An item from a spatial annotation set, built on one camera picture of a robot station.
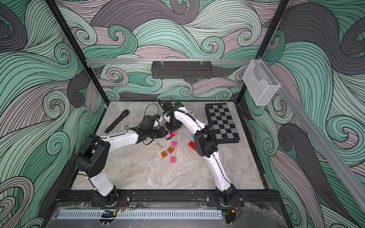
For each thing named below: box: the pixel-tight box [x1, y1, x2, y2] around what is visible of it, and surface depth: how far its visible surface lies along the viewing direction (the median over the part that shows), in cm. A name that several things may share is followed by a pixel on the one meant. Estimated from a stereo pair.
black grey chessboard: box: [204, 103, 241, 144], surface depth 106 cm
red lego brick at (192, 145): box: [188, 141, 196, 152], surface depth 95 cm
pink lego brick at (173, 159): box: [170, 156, 177, 164], surface depth 89 cm
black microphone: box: [104, 109, 130, 134], surface depth 108 cm
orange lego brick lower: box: [160, 150, 168, 159], surface depth 91 cm
